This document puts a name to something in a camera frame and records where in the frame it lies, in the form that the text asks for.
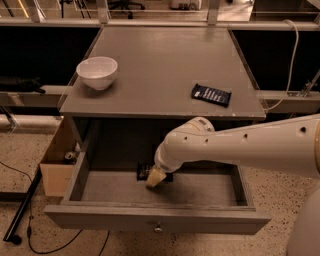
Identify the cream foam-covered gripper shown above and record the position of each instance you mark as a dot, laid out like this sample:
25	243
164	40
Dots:
164	165

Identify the brown rxbar chocolate wrapper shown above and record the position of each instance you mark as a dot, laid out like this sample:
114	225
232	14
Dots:
143	170

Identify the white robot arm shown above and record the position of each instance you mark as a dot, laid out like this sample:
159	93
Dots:
291	146

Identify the open grey top drawer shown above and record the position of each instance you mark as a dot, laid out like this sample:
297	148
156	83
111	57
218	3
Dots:
204	197

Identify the metal can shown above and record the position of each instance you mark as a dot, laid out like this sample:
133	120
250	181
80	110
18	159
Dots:
70	157

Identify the dark blue snack bar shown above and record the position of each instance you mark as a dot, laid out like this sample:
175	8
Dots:
211	95

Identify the cardboard box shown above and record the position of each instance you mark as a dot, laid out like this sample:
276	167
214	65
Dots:
56	173

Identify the white ceramic bowl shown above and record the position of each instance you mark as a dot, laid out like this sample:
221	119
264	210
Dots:
98	72

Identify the black metal floor bar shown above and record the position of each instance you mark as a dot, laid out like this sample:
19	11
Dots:
24	200

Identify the black office chair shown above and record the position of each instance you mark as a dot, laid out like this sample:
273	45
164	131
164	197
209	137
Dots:
125	5

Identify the black bag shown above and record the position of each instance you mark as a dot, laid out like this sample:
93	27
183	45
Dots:
20	84

